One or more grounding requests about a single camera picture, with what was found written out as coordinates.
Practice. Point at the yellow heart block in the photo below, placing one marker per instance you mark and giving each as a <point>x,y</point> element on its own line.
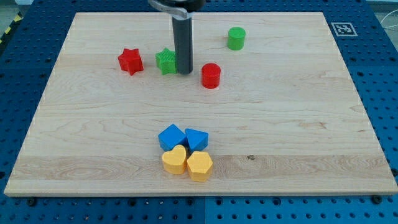
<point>175,161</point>

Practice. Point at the red star block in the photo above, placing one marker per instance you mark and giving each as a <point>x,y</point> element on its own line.
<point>130,61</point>

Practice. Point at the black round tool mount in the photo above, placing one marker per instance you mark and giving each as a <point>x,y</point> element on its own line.
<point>178,9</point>

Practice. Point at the green star block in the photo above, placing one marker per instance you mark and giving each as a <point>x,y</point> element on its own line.
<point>165,61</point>

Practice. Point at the green cylinder block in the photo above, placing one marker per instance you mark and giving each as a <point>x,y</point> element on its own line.
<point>236,38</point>

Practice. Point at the yellow hexagon block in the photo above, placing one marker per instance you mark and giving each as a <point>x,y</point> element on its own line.
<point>200,166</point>

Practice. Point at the white fiducial marker tag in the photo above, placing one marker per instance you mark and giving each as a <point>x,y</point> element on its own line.
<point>344,29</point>

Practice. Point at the blue cube block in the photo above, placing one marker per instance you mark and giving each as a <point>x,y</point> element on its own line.
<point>170,137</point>

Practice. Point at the red cylinder block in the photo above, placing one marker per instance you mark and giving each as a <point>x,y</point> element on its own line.
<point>210,75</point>

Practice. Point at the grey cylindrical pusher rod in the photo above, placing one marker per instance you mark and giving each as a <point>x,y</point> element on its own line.
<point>183,43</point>

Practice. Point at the blue triangle block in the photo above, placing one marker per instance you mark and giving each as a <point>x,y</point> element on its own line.
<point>197,140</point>

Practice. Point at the wooden board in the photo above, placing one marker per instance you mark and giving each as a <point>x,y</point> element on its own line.
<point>286,118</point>

